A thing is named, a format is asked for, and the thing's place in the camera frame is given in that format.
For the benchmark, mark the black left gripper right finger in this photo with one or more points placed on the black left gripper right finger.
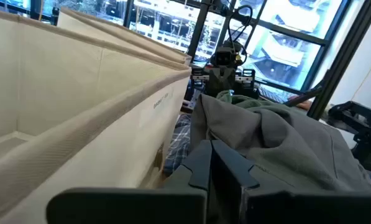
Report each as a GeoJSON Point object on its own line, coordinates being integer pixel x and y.
{"type": "Point", "coordinates": [297, 208]}

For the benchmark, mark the beige fabric basket with label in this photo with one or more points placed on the beige fabric basket with label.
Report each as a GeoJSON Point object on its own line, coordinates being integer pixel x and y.
{"type": "Point", "coordinates": [79, 93]}

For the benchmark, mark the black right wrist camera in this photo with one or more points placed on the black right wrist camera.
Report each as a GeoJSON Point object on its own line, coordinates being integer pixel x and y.
{"type": "Point", "coordinates": [225, 56]}

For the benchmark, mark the blue plaid shirt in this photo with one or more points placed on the blue plaid shirt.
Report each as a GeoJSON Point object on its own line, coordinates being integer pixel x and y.
{"type": "Point", "coordinates": [179, 143]}

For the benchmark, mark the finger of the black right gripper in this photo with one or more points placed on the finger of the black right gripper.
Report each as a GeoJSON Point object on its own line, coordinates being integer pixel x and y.
{"type": "Point", "coordinates": [215, 82]}
{"type": "Point", "coordinates": [228, 82]}

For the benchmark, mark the green garment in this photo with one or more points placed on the green garment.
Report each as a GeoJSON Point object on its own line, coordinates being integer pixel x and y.
{"type": "Point", "coordinates": [244, 101]}

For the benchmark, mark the large glass window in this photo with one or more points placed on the large glass window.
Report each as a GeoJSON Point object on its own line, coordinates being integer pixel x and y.
{"type": "Point", "coordinates": [281, 56]}

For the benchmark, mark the grey garment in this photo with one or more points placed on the grey garment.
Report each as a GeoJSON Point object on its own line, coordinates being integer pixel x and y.
{"type": "Point", "coordinates": [281, 149]}

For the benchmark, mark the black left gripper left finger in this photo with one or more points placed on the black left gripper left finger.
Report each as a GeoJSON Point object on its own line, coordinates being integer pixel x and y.
{"type": "Point", "coordinates": [126, 205]}

